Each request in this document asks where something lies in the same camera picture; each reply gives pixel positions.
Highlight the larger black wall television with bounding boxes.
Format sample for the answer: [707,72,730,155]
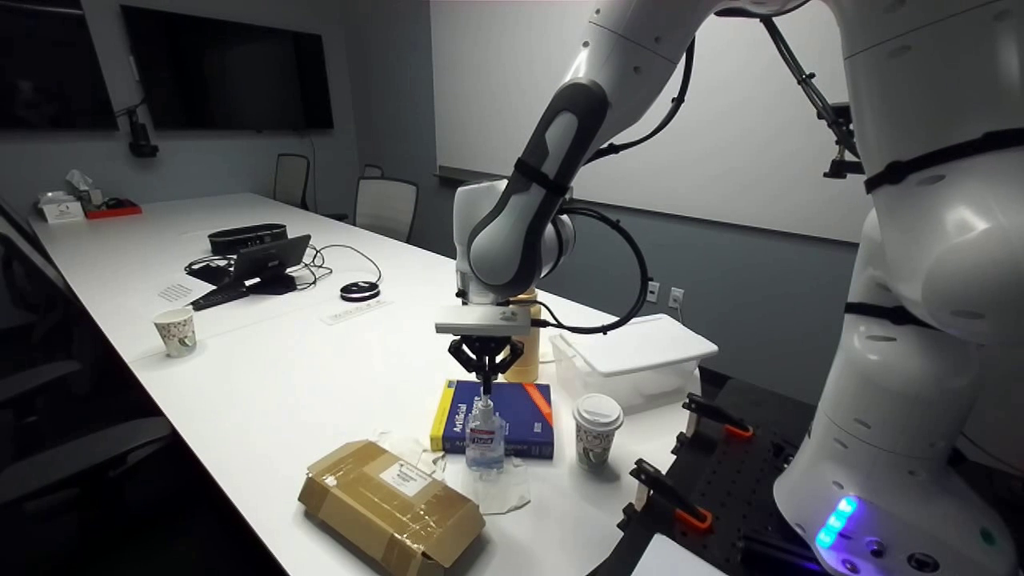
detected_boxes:
[117,3,337,135]

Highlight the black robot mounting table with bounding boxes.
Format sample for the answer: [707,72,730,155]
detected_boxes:
[590,365,1024,576]

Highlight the blue book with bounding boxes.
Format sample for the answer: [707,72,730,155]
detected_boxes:
[427,378,556,465]

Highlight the clear pump bottle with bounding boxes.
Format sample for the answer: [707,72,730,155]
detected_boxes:
[462,392,507,475]

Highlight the black rectangular speaker box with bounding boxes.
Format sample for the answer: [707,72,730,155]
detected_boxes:
[206,221,290,261]

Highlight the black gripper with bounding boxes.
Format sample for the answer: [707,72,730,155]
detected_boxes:
[444,332,528,399]

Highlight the black camera on mount arm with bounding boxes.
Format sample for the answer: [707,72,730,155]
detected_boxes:
[820,101,869,184]

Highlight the black webcam on wall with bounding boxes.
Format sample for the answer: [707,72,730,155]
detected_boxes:
[124,101,164,162]

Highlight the grey mesh office chair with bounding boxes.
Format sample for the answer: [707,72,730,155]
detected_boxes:
[353,173,422,245]
[268,150,315,211]

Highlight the small white dispenser bottle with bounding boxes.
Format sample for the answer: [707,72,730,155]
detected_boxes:
[61,166,106,211]

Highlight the black conference tablet console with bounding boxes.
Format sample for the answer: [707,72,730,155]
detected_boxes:
[183,235,315,313]

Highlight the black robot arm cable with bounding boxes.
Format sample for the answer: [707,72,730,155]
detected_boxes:
[528,36,701,335]

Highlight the smaller black wall television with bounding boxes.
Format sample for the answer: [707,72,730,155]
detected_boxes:
[0,0,117,135]

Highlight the white tissue box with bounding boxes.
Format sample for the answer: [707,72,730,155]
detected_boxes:
[35,189,87,227]

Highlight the white lidded paper cup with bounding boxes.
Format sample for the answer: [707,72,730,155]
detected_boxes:
[568,392,628,475]

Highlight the thin black table cable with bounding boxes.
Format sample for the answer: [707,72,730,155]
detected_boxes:
[304,242,385,293]

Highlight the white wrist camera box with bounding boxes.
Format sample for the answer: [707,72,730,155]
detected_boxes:
[431,302,536,340]

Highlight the black clamp orange handle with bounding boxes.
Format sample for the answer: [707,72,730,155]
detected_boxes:
[628,458,716,539]
[680,392,758,444]

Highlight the patterned open paper cup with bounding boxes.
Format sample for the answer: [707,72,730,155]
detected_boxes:
[150,306,202,361]

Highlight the brown cardboard box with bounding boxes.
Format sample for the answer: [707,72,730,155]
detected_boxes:
[293,440,490,576]

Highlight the clear plastic bag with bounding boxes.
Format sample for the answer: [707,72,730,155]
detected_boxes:
[368,430,536,523]

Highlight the round black speakerphone puck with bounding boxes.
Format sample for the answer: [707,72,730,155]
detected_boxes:
[337,279,385,306]

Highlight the red flat tray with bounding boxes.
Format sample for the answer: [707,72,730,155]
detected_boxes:
[82,200,143,225]

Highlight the dark mesh office chair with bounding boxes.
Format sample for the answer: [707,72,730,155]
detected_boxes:
[0,413,180,576]

